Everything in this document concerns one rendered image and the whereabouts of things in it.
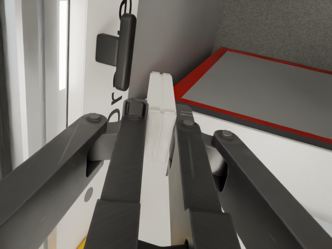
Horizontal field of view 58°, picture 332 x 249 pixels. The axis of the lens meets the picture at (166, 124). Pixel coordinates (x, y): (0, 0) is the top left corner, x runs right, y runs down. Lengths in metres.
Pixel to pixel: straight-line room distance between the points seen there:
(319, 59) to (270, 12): 0.24
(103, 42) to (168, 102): 0.15
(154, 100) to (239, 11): 1.03
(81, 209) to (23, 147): 0.18
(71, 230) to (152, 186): 0.16
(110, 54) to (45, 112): 0.08
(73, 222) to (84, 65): 0.23
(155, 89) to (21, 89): 0.13
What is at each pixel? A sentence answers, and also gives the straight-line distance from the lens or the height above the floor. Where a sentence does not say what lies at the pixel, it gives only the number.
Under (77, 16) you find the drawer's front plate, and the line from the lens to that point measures 0.29.
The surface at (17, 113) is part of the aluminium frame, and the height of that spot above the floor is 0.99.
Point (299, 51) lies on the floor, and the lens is 1.19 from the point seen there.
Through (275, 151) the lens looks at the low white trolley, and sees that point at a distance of 0.46.
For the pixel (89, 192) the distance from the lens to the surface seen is 0.44.
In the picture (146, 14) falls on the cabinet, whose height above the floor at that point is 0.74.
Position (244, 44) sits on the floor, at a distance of 1.18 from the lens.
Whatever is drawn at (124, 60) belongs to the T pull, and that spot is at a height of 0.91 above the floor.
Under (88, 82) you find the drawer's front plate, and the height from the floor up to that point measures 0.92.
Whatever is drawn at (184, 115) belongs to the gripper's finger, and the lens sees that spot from 0.17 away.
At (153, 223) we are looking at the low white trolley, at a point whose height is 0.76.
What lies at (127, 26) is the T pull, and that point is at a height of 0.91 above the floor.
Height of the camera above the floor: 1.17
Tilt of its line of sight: 61 degrees down
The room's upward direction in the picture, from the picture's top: 138 degrees counter-clockwise
